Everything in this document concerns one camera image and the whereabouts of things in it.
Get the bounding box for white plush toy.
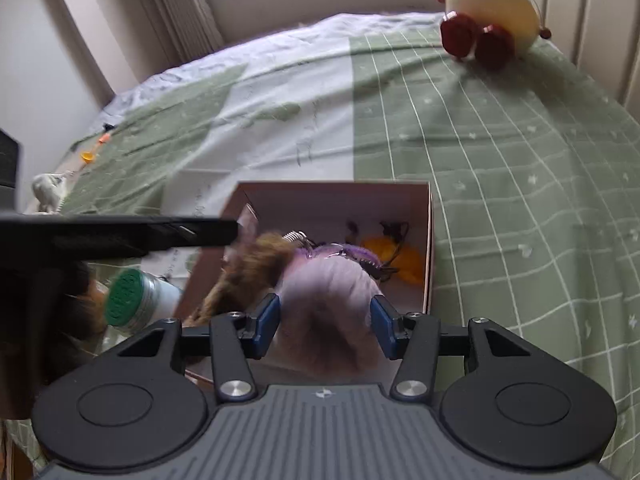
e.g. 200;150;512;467
31;172;68;213

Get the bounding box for beige padded headboard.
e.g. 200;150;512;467
502;0;640;116

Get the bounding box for pink cardboard box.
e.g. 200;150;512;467
177;181;435;391

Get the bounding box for pink fluffy pompom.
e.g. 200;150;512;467
272;255;383;376

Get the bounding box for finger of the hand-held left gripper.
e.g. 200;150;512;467
0;214;240;262

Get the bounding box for purple hair clip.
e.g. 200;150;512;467
300;242;388;281

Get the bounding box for cream plush toy red feet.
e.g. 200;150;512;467
436;0;553;71

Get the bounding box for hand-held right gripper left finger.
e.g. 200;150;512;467
117;292;281;402

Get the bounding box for pale pleated curtain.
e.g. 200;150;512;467
125;0;226;61

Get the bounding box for brown furry pompom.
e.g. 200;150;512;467
190;232;296;323

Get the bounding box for green checked bed sheet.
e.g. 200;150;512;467
0;12;640;476

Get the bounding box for white printed cloth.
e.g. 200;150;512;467
107;10;446;281

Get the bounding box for green lid glass jar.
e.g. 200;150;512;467
104;267;185;337

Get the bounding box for dark grey object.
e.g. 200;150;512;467
0;127;24;188

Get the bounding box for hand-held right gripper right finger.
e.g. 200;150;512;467
370;294;532;401

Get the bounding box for orange fluffy pompom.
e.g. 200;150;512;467
361;234;426;288

